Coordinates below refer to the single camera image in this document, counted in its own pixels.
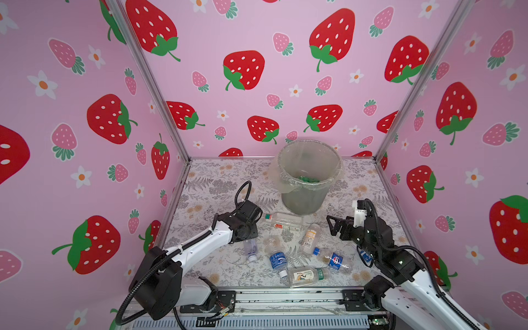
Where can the clear bottle orange label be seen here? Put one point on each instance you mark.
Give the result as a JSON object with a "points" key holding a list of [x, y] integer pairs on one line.
{"points": [[310, 240]]}

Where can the clear plastic bin liner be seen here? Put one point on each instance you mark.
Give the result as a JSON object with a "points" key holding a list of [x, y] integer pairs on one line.
{"points": [[310, 158]]}

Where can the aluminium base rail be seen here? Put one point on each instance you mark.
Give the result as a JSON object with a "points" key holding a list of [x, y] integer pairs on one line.
{"points": [[296, 308]]}

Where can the clear bottle blue label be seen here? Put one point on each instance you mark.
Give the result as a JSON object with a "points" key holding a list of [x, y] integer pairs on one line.
{"points": [[365, 258], [275, 252]]}

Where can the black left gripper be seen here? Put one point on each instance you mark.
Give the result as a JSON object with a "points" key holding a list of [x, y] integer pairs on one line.
{"points": [[254, 230]]}

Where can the clear water bottle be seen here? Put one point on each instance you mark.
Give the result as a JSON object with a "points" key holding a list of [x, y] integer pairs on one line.
{"points": [[251, 250]]}

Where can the grey mesh waste bin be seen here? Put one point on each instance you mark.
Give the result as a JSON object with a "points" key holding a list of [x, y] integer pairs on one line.
{"points": [[304, 202]]}

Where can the square bottle green cap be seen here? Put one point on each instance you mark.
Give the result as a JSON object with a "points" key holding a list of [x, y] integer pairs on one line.
{"points": [[306, 276]]}

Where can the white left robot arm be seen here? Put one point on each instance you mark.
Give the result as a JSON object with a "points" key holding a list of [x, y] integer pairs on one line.
{"points": [[158, 285]]}

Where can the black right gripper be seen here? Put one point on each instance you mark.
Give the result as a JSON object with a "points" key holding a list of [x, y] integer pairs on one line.
{"points": [[348, 227]]}

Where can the Pepsi label clear bottle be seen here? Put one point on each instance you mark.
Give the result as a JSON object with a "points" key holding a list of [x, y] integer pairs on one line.
{"points": [[334, 260]]}

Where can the clear bottle red green label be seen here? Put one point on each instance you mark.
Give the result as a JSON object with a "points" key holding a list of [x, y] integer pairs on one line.
{"points": [[285, 220]]}

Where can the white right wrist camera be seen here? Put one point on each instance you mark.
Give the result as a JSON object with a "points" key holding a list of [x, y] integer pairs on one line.
{"points": [[360, 213]]}

